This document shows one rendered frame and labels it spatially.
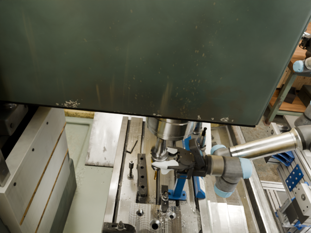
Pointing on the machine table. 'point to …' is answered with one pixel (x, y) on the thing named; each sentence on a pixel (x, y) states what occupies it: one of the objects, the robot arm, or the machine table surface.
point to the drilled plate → (176, 226)
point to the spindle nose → (170, 128)
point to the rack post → (178, 190)
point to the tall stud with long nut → (131, 168)
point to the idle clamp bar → (141, 167)
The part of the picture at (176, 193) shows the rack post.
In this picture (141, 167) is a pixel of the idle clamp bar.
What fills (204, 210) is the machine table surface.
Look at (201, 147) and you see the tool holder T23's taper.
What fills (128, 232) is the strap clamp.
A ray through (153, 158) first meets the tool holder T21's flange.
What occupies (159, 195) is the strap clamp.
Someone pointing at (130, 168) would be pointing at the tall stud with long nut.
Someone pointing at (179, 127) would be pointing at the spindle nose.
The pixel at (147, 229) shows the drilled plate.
